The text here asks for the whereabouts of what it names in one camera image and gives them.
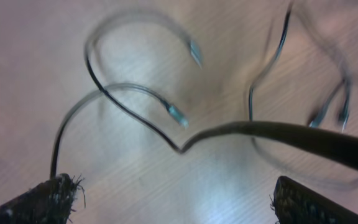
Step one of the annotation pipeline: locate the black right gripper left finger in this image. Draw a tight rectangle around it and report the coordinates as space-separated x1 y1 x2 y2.
0 174 85 224

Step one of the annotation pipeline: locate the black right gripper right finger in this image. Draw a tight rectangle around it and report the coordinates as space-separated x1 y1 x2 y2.
270 175 358 224

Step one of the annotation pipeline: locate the black usb cable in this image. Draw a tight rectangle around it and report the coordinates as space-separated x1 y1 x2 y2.
83 9 358 179
49 0 358 190

